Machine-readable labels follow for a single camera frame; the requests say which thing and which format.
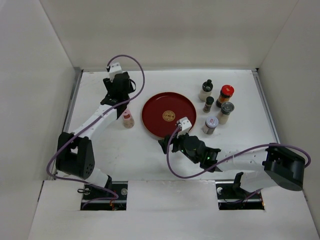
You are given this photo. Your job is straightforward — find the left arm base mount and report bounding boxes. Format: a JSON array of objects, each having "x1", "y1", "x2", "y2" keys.
[{"x1": 77, "y1": 181, "x2": 129, "y2": 211}]

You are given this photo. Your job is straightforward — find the red round tray gold emblem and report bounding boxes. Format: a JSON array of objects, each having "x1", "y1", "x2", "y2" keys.
[{"x1": 141, "y1": 92, "x2": 197, "y2": 139}]

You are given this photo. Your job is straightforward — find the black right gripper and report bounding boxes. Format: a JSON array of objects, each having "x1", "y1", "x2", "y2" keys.
[{"x1": 158, "y1": 128, "x2": 200, "y2": 164}]

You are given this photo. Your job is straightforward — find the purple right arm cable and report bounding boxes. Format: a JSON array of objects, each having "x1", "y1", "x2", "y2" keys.
[{"x1": 165, "y1": 126, "x2": 312, "y2": 203}]

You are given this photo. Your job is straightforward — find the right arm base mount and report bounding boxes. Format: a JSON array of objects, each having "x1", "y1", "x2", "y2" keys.
[{"x1": 215, "y1": 172, "x2": 265, "y2": 211}]

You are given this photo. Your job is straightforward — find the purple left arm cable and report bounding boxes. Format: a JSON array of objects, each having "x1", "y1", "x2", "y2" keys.
[{"x1": 45, "y1": 54, "x2": 146, "y2": 210}]

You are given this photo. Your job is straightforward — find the pink lid spice shaker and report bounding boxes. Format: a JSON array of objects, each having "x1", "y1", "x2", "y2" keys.
[{"x1": 122, "y1": 109, "x2": 135, "y2": 129}]

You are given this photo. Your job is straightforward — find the black cap white powder bottle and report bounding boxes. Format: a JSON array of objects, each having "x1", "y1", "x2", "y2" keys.
[{"x1": 198, "y1": 79, "x2": 214, "y2": 102}]

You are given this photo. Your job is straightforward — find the red lid dark sauce jar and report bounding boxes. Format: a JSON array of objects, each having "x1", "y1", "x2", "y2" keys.
[{"x1": 216, "y1": 84, "x2": 235, "y2": 108}]

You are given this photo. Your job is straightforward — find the aluminium table edge rail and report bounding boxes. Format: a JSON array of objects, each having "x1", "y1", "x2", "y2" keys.
[{"x1": 62, "y1": 67, "x2": 84, "y2": 132}]

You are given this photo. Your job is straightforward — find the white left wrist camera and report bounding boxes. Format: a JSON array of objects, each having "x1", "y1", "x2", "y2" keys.
[{"x1": 106, "y1": 62, "x2": 123, "y2": 82}]

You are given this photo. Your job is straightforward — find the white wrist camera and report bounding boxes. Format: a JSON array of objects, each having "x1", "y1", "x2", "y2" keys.
[
  {"x1": 106, "y1": 62, "x2": 123, "y2": 82},
  {"x1": 176, "y1": 117, "x2": 193, "y2": 135}
]

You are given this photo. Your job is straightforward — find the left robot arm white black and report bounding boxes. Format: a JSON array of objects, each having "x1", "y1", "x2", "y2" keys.
[{"x1": 55, "y1": 72, "x2": 136, "y2": 200}]

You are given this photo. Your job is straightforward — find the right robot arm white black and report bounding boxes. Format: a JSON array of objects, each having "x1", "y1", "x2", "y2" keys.
[{"x1": 158, "y1": 133, "x2": 308, "y2": 202}]

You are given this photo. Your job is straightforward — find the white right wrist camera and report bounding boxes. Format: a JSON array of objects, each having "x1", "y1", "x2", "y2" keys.
[{"x1": 176, "y1": 117, "x2": 193, "y2": 135}]

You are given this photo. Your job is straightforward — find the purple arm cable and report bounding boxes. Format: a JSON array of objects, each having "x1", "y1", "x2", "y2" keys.
[
  {"x1": 45, "y1": 54, "x2": 146, "y2": 210},
  {"x1": 165, "y1": 126, "x2": 312, "y2": 203}
]

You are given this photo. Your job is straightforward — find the grey lid white powder jar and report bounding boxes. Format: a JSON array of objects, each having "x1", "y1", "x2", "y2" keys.
[{"x1": 217, "y1": 101, "x2": 235, "y2": 125}]

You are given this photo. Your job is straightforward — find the white lid red label jar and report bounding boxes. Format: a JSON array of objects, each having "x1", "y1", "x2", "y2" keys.
[{"x1": 202, "y1": 116, "x2": 219, "y2": 135}]

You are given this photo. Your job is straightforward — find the small black cap pepper bottle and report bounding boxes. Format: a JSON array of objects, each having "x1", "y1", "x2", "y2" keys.
[{"x1": 202, "y1": 96, "x2": 214, "y2": 113}]

